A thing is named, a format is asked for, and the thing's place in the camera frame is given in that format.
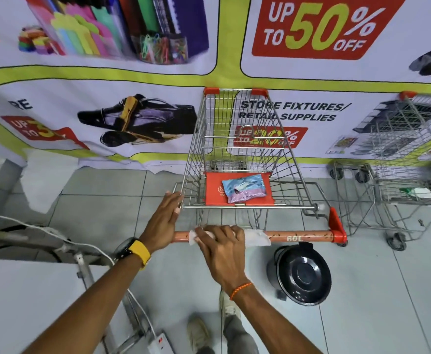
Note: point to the person's right hand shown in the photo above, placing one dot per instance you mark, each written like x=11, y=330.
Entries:
x=227, y=258

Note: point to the person's left hand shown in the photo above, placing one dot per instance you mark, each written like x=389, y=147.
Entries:
x=161, y=224

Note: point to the person's right thumb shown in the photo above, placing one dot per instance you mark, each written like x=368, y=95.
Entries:
x=201, y=246

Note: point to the person's left fingers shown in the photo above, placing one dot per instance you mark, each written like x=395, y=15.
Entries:
x=173, y=204

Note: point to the white wet wipe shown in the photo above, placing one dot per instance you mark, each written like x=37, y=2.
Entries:
x=256, y=238

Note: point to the person's right forearm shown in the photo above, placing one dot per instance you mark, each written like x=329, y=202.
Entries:
x=270, y=324

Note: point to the person's left forearm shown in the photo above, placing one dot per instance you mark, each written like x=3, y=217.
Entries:
x=90, y=305

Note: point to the black smartwatch with yellow band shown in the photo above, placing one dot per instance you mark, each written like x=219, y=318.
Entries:
x=138, y=250

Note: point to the person's right beige shoe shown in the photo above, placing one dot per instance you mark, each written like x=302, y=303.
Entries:
x=230, y=305

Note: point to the person's beige shoe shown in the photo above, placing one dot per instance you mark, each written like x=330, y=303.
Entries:
x=197, y=333
x=230, y=305

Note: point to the pastel wet wipes packet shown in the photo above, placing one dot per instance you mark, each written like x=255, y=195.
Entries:
x=243, y=187

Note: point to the person's left beige shoe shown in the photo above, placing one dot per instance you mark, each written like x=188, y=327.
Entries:
x=197, y=333

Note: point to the person's right grey trouser leg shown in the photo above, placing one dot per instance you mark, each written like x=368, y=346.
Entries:
x=239, y=337

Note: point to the white power strip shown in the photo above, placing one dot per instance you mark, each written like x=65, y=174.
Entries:
x=161, y=342

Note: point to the black round trash bin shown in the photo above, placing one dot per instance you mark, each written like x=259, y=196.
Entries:
x=303, y=274

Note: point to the green and white packet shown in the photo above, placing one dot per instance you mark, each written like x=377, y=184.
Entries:
x=418, y=192

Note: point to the empty metal shopping cart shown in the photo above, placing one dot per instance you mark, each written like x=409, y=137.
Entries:
x=403, y=151

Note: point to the grey metal stand frame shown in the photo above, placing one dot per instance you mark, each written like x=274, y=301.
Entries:
x=84, y=272

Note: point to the printed sale wall banner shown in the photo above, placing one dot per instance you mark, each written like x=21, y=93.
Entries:
x=101, y=88

